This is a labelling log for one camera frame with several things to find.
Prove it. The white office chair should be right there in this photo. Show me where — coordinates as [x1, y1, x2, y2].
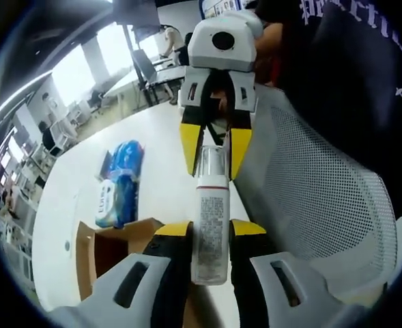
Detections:
[48, 121, 68, 151]

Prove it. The wall notice board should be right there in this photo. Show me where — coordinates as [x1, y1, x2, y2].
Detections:
[200, 0, 246, 16]

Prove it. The ceiling light strip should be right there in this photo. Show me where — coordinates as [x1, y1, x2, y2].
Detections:
[0, 71, 51, 131]

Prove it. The computer monitor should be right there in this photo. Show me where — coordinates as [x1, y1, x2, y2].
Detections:
[132, 49, 157, 85]

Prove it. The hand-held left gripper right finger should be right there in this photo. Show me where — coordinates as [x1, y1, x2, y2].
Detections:
[229, 219, 361, 328]

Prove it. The grey mesh office chair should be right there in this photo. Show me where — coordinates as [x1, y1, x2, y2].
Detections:
[234, 85, 399, 305]

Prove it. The blue tissue pack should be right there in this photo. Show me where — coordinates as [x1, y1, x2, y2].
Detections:
[96, 139, 146, 182]

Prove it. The white blue wet wipes pack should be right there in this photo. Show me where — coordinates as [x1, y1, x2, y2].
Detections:
[94, 174, 141, 229]

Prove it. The person's black shirt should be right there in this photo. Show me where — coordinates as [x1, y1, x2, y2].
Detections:
[255, 0, 402, 223]

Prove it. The white spray bottle clear cap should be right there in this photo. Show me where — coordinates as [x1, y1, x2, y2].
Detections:
[190, 145, 231, 286]

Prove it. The person's right hand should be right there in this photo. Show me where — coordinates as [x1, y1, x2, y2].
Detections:
[254, 23, 286, 88]

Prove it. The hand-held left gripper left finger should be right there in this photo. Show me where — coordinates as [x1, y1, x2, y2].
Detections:
[46, 221, 193, 328]

